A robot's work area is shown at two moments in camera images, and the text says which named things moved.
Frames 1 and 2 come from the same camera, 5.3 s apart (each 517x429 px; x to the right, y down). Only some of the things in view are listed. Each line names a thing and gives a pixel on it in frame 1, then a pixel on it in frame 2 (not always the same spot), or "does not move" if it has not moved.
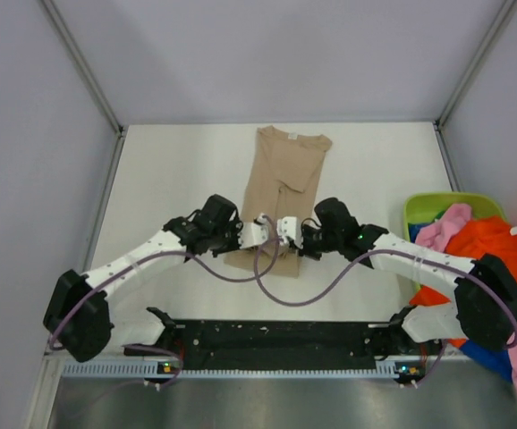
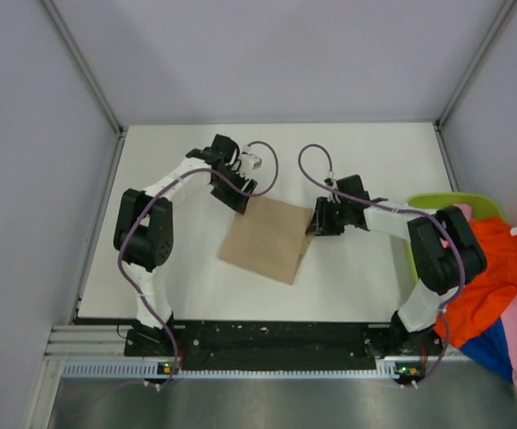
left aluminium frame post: x=97 y=88 does not move
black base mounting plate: x=289 y=345 does not move
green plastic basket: x=421 y=206 does not move
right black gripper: x=305 y=250 → x=320 y=225
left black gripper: x=235 y=226 → x=235 y=199
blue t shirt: x=496 y=361 does not move
